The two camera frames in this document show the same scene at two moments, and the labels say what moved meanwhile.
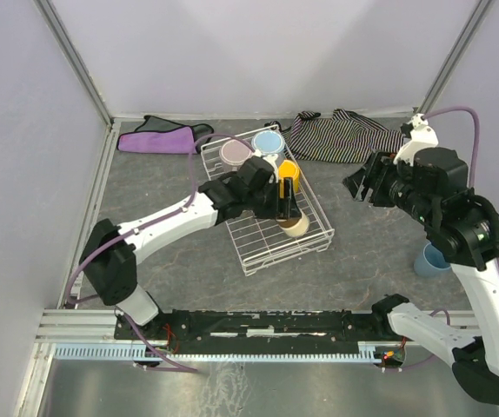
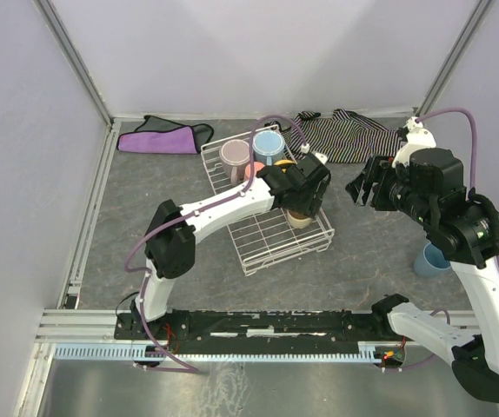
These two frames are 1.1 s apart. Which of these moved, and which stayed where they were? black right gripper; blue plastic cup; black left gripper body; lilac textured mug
Moved: black left gripper body
Stayed: black right gripper; blue plastic cup; lilac textured mug
